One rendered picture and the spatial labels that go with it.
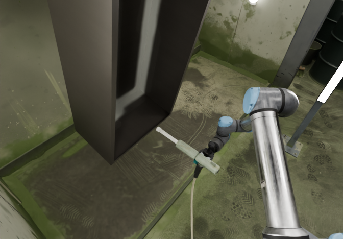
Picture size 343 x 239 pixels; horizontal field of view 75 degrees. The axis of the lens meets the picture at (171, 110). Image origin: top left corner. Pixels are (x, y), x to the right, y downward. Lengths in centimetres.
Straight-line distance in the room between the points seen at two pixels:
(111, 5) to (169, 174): 148
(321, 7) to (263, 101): 180
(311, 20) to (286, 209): 211
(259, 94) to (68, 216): 150
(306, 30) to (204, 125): 142
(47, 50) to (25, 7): 35
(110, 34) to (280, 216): 82
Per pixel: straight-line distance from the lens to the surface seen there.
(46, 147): 220
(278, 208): 93
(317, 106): 212
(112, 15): 70
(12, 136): 212
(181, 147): 143
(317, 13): 271
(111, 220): 179
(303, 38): 279
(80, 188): 195
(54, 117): 216
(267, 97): 101
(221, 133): 157
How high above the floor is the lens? 170
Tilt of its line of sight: 44 degrees down
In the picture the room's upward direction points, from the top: 4 degrees clockwise
